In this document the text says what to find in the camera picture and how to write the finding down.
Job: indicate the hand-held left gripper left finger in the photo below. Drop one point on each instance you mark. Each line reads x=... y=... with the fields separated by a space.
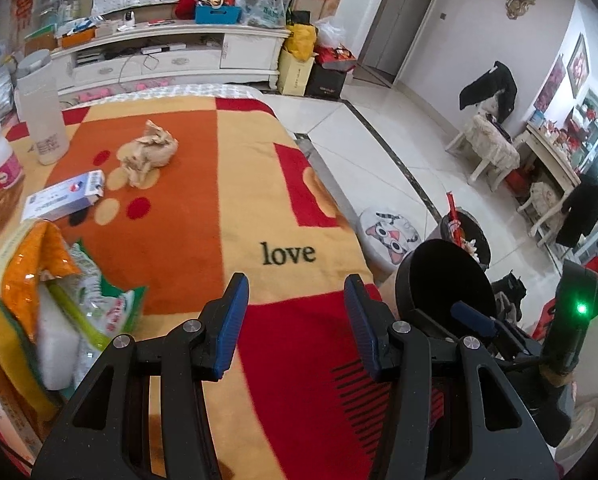
x=229 y=332

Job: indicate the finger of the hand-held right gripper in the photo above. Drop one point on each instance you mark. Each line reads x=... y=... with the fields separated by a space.
x=471 y=317

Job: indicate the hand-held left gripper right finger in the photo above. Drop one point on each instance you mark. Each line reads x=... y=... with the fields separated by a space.
x=361 y=332

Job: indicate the black round bin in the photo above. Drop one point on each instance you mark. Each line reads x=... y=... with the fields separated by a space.
x=439 y=275

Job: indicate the green and white plastic bag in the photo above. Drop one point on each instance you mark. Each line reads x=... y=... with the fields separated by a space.
x=106 y=305

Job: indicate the brown paper ball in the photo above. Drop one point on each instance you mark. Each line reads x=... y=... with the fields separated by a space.
x=146 y=157

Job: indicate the orange snack bag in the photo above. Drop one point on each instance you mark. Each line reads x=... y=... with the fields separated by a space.
x=41 y=260

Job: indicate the trash can with black liner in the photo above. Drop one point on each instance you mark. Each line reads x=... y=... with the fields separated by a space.
x=471 y=237

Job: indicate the black shoes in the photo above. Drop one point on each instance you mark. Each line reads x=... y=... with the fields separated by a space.
x=509 y=287

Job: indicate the red stick wrapper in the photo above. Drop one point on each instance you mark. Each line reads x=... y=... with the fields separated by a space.
x=455 y=217

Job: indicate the cat printed round stool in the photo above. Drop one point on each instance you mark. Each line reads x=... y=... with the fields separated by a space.
x=389 y=232

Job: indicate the black coat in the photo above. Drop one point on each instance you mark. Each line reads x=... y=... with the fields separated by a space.
x=581 y=215

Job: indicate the white chair with beige cover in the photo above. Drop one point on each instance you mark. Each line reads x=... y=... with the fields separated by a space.
x=544 y=200
x=489 y=145

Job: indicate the orange and red printed blanket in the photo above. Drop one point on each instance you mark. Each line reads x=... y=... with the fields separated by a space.
x=259 y=185

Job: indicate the white side table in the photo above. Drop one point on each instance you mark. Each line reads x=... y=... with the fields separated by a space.
x=554 y=152

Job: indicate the white and blue medicine box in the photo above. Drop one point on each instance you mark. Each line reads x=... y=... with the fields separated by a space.
x=64 y=196

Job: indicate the black jacket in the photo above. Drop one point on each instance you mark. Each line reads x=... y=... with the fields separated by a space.
x=491 y=87

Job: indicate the black box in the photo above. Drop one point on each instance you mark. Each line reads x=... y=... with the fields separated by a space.
x=329 y=82

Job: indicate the cream cardboard box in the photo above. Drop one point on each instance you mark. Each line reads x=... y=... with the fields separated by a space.
x=295 y=76

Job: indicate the red gift box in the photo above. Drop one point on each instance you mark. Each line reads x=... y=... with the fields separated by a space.
x=335 y=54

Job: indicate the white tv cabinet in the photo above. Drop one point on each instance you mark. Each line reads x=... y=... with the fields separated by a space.
x=249 y=50

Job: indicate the white bottle with pink label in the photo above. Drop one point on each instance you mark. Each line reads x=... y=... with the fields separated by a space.
x=1 y=157

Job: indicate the clear jar with grey lid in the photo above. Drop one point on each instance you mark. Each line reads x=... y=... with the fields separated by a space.
x=39 y=110

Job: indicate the yellow bag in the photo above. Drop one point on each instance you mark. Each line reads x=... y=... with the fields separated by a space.
x=299 y=40

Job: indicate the blue basket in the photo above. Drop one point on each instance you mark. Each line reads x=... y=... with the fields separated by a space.
x=218 y=13

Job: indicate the clear plastic bag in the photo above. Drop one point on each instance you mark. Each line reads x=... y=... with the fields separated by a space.
x=266 y=10

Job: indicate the framed wall picture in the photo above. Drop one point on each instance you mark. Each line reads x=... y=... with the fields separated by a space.
x=577 y=65

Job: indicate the white security camera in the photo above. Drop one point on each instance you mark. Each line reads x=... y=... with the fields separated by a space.
x=129 y=21

